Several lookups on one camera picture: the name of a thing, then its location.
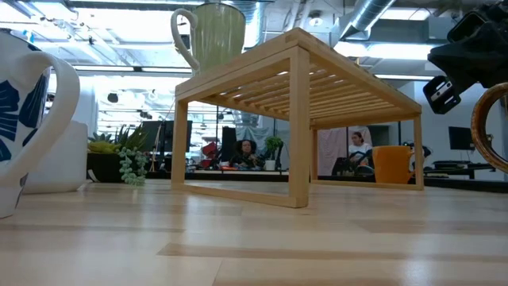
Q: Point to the brown teal glazed mug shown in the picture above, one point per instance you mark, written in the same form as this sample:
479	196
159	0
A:
476	127

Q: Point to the orange faceted mug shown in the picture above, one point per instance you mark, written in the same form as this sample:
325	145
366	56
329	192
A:
391	165

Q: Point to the pale green ribbed mug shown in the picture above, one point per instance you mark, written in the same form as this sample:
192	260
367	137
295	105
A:
218	39

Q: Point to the plain white ceramic mug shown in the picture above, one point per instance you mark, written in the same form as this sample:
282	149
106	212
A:
63	159

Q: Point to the white mug blue floral print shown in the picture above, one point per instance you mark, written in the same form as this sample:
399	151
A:
24	119

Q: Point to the long ceiling light strip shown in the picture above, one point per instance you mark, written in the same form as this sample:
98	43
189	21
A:
405	76
119	69

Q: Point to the black computer monitor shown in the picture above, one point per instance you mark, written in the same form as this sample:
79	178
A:
460	138
152	137
170	137

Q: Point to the black desk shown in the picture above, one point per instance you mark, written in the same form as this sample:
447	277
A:
456	165

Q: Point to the person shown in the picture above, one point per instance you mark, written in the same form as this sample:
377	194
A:
359	149
246	153

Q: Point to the round white ceiling fixture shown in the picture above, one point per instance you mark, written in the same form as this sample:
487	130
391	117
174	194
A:
316	20

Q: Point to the pale pink hanging cloth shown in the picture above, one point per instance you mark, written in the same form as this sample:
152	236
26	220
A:
331	147

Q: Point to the wooden slatted shelf riser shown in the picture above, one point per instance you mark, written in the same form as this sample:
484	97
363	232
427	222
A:
299	119

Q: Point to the small leafy green plant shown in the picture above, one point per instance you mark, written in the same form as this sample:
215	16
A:
273	145

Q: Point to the small white plant pot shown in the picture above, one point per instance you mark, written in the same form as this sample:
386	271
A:
270	165

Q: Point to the light blue hanging cloth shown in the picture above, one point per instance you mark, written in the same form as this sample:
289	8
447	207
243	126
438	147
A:
254	133

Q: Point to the black office chair back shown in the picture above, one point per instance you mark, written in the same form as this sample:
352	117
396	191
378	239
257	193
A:
228	143

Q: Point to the red fabric bag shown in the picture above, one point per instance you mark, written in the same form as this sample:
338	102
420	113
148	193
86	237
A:
209	153

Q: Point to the spiky green aloe plant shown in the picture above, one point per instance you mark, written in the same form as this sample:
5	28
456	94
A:
133	139

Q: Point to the black round ceiling fixture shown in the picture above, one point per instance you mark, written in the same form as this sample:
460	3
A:
112	97

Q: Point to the blue-green rosette succulent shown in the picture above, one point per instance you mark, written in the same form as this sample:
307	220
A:
100	137

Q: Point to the yellow-green succulent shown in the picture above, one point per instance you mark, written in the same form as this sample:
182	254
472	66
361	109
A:
101	148

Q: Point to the black planter bowl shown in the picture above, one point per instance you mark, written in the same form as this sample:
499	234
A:
103	167

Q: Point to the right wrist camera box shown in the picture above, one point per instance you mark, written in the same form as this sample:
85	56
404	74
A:
440	95

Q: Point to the silver spiral ceiling duct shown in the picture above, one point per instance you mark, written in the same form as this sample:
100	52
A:
369	16

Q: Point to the black yellow dome camera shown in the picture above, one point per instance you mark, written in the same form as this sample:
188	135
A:
185	42

